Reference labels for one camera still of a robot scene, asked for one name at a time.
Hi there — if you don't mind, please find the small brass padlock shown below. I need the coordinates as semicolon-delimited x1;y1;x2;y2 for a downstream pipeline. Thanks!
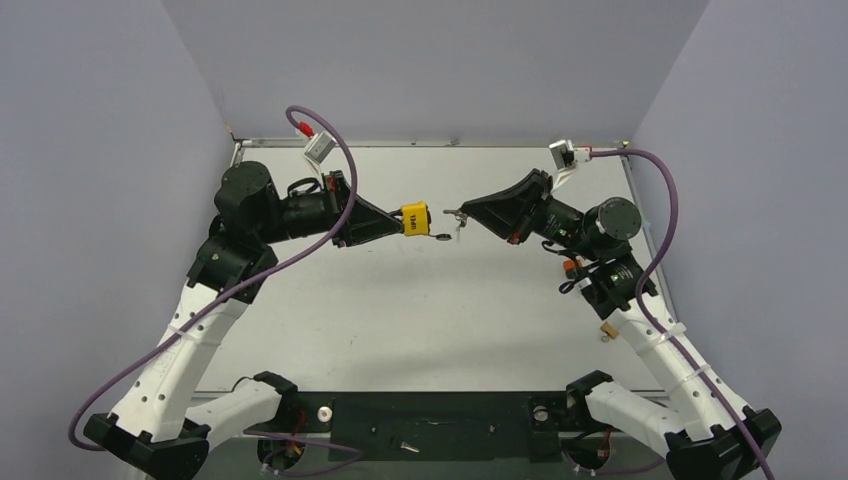
599;322;619;343

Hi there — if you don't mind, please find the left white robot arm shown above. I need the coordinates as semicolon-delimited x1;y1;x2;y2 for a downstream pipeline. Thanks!
82;161;405;479

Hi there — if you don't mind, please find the yellow padlock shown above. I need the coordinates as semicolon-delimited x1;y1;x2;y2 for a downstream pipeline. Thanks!
389;201;431;237

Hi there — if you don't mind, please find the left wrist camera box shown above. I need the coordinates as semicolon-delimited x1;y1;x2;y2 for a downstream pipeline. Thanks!
302;131;337;176

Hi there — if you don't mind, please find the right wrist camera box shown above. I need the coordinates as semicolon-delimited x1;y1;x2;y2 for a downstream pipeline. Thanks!
548;139;592;191

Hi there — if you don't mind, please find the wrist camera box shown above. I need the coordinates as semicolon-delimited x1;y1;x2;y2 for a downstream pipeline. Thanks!
302;131;337;176
548;139;592;191

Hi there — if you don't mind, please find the silver key bunch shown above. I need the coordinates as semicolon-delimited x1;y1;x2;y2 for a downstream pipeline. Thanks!
429;209;468;243

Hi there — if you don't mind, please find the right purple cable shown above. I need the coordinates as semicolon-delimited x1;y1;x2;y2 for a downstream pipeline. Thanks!
589;148;776;480

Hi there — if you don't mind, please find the aluminium table edge rail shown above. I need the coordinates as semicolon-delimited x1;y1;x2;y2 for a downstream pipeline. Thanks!
230;141;244;167

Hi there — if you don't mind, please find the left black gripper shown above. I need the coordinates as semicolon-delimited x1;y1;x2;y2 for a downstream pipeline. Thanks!
256;170;403;248

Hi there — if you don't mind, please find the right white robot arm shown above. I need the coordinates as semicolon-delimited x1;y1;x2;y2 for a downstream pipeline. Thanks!
459;169;782;479

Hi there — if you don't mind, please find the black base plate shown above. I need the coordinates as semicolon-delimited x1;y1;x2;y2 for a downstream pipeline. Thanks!
254;391;606;463

